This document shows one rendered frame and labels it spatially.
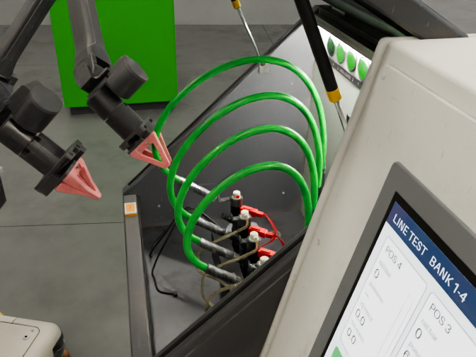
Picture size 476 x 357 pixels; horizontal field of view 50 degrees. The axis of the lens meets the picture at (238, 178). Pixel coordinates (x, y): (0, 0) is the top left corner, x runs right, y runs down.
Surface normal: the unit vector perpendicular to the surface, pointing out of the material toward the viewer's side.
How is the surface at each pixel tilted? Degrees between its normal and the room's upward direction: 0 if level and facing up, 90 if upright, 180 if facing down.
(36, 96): 44
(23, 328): 0
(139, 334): 0
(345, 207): 76
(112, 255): 0
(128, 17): 90
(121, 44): 90
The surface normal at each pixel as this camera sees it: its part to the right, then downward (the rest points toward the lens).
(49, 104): 0.70, -0.57
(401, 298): -0.94, -0.11
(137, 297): 0.02, -0.87
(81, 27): -0.52, -0.32
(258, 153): 0.22, 0.49
